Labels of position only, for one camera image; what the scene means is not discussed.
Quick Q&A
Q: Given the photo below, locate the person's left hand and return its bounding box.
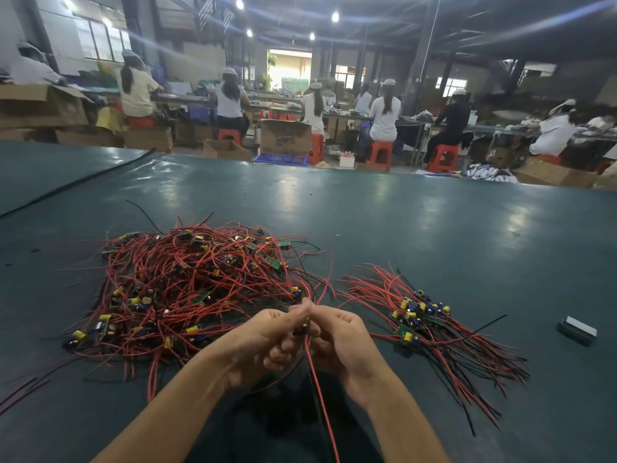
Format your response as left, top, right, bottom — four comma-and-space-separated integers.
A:
204, 302, 316, 394

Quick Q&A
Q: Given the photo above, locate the person's right hand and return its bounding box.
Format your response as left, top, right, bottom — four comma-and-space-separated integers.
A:
307, 302, 398, 411

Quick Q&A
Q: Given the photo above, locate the red wire with yellow connector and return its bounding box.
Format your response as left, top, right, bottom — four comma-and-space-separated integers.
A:
294, 318, 341, 463

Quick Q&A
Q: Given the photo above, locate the pile of red-wired boards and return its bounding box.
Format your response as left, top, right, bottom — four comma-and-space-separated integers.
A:
0, 221, 334, 401

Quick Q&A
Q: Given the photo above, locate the sorted bundle of wired boards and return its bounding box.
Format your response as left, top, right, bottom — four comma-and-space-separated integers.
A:
337, 263, 532, 435

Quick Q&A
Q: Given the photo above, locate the person's left forearm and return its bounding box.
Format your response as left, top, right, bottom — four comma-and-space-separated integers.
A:
93, 356, 237, 463

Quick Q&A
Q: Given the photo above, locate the blue plastic crate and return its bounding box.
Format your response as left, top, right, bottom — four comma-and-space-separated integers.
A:
253, 154, 310, 168

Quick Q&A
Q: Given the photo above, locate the dark green table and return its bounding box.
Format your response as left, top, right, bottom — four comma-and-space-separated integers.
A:
0, 141, 617, 463

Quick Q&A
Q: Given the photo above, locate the heap of black white items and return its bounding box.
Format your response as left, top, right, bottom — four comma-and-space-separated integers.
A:
463, 163, 520, 183

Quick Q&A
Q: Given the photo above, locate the small black grey block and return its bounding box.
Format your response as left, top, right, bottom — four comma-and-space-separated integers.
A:
557, 316, 599, 346

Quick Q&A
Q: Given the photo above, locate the yellow sack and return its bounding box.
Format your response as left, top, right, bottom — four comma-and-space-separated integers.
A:
96, 105, 127, 133

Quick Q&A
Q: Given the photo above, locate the large open cardboard box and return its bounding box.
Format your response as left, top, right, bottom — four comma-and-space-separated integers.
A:
0, 84, 93, 129

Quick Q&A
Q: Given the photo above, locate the grid window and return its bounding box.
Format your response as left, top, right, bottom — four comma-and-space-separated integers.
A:
72, 12, 133, 62

